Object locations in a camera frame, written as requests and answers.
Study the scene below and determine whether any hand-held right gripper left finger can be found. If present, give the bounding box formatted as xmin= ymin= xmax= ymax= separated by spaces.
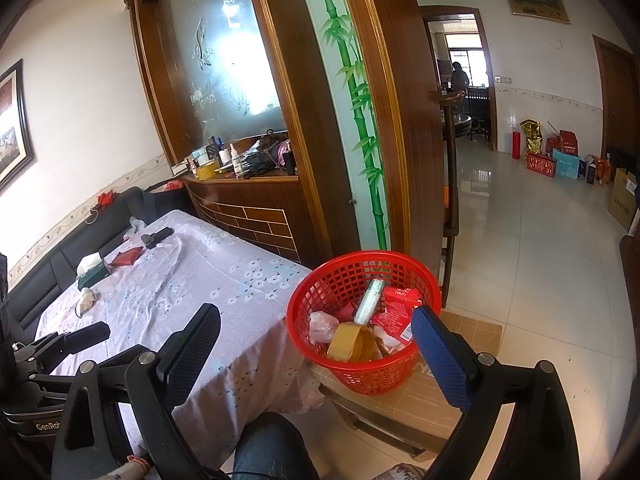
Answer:
xmin=50 ymin=302 xmax=223 ymax=480

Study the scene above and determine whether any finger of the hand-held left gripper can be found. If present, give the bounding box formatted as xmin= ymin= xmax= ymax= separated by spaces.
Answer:
xmin=12 ymin=321 xmax=112 ymax=361
xmin=27 ymin=360 xmax=81 ymax=396

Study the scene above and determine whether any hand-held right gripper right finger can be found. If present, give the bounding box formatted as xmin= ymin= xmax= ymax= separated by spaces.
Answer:
xmin=410 ymin=305 xmax=582 ymax=480

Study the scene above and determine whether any red plastic mesh basket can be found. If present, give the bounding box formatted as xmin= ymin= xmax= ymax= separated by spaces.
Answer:
xmin=286 ymin=251 xmax=443 ymax=395

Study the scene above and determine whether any red paper box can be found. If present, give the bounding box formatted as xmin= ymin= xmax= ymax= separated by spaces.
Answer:
xmin=370 ymin=287 xmax=423 ymax=346

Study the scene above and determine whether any white spray bottle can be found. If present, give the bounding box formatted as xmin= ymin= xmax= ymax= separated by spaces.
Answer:
xmin=354 ymin=279 xmax=386 ymax=326

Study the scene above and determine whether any yellow square lid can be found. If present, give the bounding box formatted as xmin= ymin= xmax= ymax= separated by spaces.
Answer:
xmin=326 ymin=322 xmax=383 ymax=362

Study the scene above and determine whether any white sock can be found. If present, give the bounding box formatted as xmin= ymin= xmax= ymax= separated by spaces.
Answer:
xmin=75 ymin=287 xmax=101 ymax=318

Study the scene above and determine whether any green tissue box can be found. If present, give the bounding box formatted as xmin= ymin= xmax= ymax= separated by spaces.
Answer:
xmin=76 ymin=252 xmax=112 ymax=278

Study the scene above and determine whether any black leather sofa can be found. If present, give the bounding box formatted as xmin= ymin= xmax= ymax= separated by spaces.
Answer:
xmin=0 ymin=186 xmax=196 ymax=341

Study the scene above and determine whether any red flat packet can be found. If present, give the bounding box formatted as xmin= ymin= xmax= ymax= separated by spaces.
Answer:
xmin=109 ymin=247 xmax=145 ymax=267

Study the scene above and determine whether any wooden stool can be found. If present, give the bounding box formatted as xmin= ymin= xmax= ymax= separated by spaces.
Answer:
xmin=320 ymin=385 xmax=451 ymax=463

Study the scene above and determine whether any person's leg in jeans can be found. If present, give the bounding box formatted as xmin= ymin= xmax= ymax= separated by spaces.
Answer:
xmin=232 ymin=412 xmax=321 ymax=480

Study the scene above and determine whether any black handbag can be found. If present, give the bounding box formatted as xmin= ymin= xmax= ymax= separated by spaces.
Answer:
xmin=242 ymin=132 xmax=291 ymax=178

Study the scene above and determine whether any red gift box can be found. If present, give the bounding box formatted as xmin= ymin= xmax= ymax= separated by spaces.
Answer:
xmin=526 ymin=152 xmax=557 ymax=179

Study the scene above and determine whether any framed horse painting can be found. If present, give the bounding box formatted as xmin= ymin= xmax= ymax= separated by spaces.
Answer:
xmin=0 ymin=59 xmax=37 ymax=196

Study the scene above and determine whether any blue gift box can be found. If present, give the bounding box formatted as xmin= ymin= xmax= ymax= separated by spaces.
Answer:
xmin=551 ymin=149 xmax=581 ymax=180

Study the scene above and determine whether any cardboard box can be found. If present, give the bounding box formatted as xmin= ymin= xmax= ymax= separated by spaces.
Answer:
xmin=607 ymin=167 xmax=640 ymax=233

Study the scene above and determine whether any gold foil bag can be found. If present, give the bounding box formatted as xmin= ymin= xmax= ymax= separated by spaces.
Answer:
xmin=520 ymin=119 xmax=545 ymax=156

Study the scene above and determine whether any red gift bag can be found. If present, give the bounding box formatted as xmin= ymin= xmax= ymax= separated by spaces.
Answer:
xmin=545 ymin=130 xmax=581 ymax=158

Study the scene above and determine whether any wooden partition cabinet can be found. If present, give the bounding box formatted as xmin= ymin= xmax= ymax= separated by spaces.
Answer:
xmin=122 ymin=0 xmax=448 ymax=311

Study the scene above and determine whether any bamboo painted panel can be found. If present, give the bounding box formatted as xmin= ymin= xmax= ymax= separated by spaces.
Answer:
xmin=295 ymin=0 xmax=393 ymax=251

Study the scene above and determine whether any frosted glass panel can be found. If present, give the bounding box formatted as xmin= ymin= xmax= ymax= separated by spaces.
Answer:
xmin=167 ymin=0 xmax=288 ymax=141

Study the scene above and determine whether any brown wooden door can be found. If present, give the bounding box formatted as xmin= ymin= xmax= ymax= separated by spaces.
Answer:
xmin=592 ymin=34 xmax=640 ymax=161

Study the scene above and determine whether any gold framed picture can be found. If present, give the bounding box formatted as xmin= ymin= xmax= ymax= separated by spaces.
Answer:
xmin=500 ymin=0 xmax=571 ymax=25

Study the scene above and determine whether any wooden door frame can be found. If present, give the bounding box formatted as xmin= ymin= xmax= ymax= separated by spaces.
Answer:
xmin=419 ymin=5 xmax=498 ymax=152

